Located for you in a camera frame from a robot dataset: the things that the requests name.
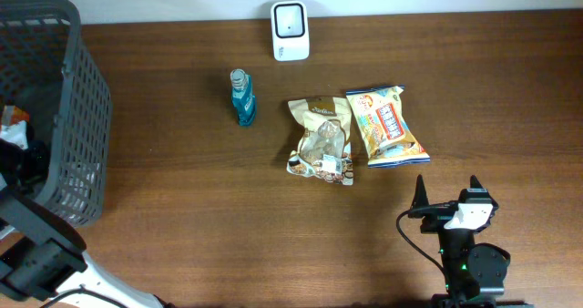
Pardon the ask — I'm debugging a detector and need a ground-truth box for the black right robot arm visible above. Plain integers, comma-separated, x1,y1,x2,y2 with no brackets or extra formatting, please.
395,176,529,308

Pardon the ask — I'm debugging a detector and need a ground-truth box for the orange white small box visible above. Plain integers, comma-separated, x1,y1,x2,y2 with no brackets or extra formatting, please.
1,106,30,126

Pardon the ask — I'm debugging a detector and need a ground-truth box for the silver triangular snack packet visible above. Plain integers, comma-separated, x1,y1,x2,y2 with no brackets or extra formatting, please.
1,120,28,150

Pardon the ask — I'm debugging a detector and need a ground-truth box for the yellow snack bag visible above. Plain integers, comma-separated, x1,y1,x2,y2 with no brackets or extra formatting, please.
346,86,430,169

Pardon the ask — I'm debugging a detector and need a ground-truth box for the grey plastic lattice basket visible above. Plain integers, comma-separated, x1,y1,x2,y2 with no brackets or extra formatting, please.
1,0,113,227

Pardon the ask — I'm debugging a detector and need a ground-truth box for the white barcode scanner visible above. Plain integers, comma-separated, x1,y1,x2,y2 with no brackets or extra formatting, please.
271,1,310,62

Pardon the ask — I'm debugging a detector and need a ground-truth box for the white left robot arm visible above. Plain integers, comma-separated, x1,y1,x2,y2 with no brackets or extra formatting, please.
1,177,171,307

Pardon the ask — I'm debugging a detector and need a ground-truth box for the teal mouthwash bottle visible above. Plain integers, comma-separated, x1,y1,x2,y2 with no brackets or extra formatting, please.
230,68,257,127

